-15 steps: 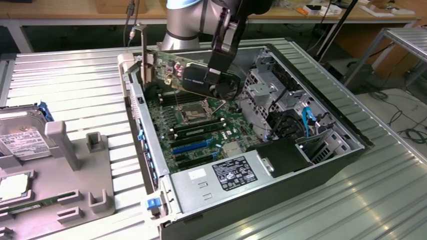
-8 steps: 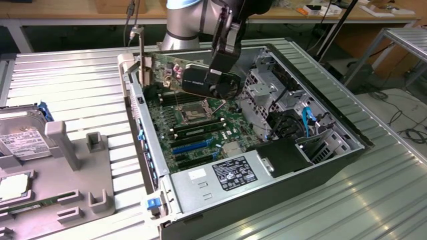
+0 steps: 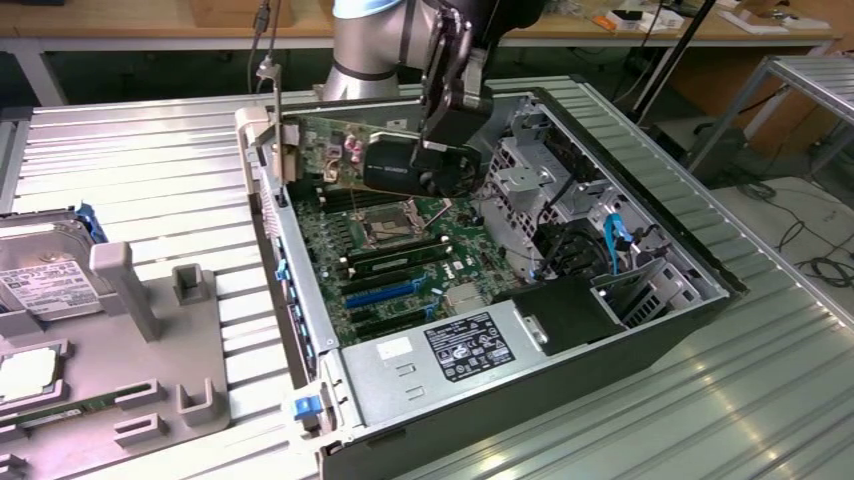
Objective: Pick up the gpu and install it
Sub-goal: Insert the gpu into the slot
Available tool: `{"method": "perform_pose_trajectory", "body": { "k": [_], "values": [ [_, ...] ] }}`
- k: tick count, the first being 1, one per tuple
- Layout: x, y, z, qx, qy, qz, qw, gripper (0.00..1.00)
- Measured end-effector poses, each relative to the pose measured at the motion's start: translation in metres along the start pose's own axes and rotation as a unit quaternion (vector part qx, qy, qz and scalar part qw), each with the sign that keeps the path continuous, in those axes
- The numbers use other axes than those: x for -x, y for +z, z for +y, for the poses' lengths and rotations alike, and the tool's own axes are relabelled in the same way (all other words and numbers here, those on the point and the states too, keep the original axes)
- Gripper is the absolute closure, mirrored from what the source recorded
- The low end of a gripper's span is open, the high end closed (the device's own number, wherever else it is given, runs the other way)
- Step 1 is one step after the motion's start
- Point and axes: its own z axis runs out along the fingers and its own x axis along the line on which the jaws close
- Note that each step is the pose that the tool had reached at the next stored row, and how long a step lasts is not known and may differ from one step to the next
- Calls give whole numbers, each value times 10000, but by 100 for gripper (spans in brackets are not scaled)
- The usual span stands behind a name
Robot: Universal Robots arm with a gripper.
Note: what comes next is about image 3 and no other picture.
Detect wooden workbench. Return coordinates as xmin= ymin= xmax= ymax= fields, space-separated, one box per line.
xmin=0 ymin=0 xmax=847 ymax=106

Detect blue wire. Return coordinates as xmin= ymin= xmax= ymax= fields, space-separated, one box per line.
xmin=602 ymin=213 xmax=633 ymax=276

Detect black stand pole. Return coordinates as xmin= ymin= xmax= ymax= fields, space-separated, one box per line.
xmin=630 ymin=0 xmax=716 ymax=116

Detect white flat package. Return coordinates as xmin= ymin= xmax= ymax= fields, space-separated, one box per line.
xmin=717 ymin=7 xmax=793 ymax=34

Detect silver drive cage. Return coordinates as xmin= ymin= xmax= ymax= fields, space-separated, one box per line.
xmin=485 ymin=102 xmax=662 ymax=281

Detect long black expansion slot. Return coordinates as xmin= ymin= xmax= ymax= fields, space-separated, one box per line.
xmin=354 ymin=319 xmax=444 ymax=344
xmin=339 ymin=269 xmax=429 ymax=297
xmin=347 ymin=305 xmax=436 ymax=329

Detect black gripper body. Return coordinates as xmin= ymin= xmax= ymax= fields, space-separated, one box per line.
xmin=440 ymin=0 xmax=542 ymax=51

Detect green motherboard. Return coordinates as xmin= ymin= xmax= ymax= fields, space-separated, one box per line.
xmin=293 ymin=179 xmax=529 ymax=346

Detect silver perforated disk bay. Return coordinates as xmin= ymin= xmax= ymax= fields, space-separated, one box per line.
xmin=590 ymin=257 xmax=729 ymax=332

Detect silver chipset heat sink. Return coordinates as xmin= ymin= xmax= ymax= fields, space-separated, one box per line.
xmin=444 ymin=284 xmax=496 ymax=316

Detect hard disk with blue carrier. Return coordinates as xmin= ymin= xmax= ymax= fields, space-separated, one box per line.
xmin=0 ymin=202 xmax=113 ymax=321

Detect open black PC case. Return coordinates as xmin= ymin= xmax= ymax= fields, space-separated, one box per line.
xmin=234 ymin=74 xmax=749 ymax=480

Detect white and black box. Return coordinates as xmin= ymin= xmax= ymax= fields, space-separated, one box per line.
xmin=610 ymin=8 xmax=686 ymax=31

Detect black graphics card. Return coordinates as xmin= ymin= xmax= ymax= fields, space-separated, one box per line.
xmin=257 ymin=64 xmax=486 ymax=199

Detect green RAM stick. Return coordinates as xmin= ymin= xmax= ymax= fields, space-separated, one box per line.
xmin=13 ymin=392 xmax=126 ymax=429
xmin=347 ymin=243 xmax=453 ymax=279

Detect CPU socket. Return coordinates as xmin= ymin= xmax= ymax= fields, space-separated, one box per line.
xmin=357 ymin=202 xmax=429 ymax=249

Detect grey parts rack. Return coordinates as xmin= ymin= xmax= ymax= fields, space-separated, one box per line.
xmin=0 ymin=242 xmax=233 ymax=480

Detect silver CPU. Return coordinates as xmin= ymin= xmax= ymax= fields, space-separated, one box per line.
xmin=0 ymin=347 xmax=66 ymax=404

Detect blue expansion slot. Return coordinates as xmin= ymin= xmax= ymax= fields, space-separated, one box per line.
xmin=342 ymin=282 xmax=430 ymax=310

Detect grey power supply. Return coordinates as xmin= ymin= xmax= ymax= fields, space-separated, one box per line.
xmin=338 ymin=299 xmax=560 ymax=431

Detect aluminium frame table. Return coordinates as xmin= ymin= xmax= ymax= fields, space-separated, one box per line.
xmin=686 ymin=53 xmax=854 ymax=176

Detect black floor cables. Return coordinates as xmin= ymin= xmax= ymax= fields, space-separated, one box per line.
xmin=737 ymin=169 xmax=854 ymax=291

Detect grey hanging cable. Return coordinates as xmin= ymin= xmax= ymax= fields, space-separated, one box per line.
xmin=247 ymin=0 xmax=282 ymax=96

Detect black power wires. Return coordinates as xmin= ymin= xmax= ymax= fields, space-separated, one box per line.
xmin=533 ymin=219 xmax=606 ymax=284

